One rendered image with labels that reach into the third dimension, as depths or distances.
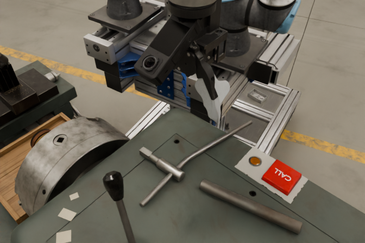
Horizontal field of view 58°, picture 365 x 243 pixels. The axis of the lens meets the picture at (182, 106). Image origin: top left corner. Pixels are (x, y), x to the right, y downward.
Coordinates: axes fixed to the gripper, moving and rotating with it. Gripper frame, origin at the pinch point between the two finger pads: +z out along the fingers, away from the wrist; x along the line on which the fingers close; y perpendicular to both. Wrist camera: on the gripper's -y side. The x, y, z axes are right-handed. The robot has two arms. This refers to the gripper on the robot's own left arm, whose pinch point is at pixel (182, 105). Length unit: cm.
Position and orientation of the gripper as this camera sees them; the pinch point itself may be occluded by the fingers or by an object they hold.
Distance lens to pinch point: 60.9
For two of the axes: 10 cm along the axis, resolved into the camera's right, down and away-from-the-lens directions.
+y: 6.6, -5.1, 5.4
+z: 0.0, 7.3, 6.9
